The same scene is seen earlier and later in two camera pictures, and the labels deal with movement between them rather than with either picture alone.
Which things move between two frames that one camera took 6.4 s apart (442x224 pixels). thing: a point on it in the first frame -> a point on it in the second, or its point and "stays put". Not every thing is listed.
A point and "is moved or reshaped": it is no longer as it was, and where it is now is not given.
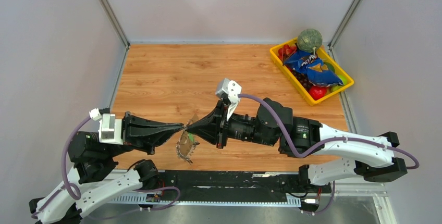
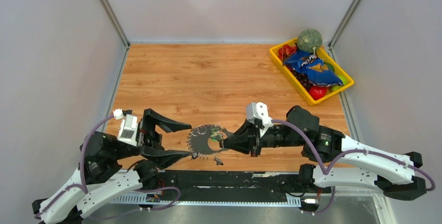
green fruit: [344, 81] stays put
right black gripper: [213, 127] -> [246, 139]
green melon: [309, 39] stays put
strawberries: [286, 50] stays put
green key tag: [191, 136] is moved or reshaped
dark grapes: [303, 78] stays put
